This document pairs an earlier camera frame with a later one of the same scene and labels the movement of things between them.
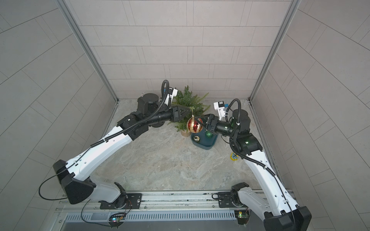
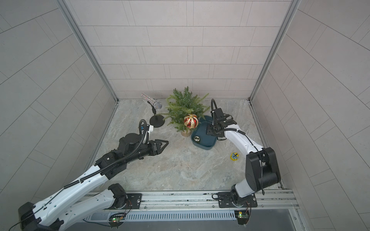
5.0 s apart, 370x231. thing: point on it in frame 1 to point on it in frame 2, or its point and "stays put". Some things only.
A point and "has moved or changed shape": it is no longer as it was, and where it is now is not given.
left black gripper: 175,113 to 157,150
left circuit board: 116,219 stays put
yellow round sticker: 234,157 stays put
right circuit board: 242,215 stays put
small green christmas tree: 187,97 stays put
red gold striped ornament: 194,124 has moved or changed shape
